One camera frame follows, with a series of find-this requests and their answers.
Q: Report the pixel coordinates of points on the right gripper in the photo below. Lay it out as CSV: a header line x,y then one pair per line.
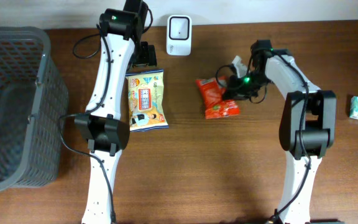
x,y
235,90

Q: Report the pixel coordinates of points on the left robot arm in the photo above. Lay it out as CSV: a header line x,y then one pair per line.
x,y
101,124

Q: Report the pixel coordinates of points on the grey plastic mesh basket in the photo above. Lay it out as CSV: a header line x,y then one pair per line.
x,y
33,96

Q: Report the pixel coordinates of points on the red snack bag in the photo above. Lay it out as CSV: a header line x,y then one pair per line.
x,y
215,106

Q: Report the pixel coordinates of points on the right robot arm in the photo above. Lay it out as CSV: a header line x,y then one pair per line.
x,y
307,126

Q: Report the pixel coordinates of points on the yellow wet wipes pack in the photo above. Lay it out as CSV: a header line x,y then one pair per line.
x,y
145,96

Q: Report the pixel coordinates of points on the white barcode scanner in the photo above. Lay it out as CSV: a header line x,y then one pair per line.
x,y
179,34

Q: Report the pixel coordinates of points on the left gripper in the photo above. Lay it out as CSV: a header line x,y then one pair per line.
x,y
148,56

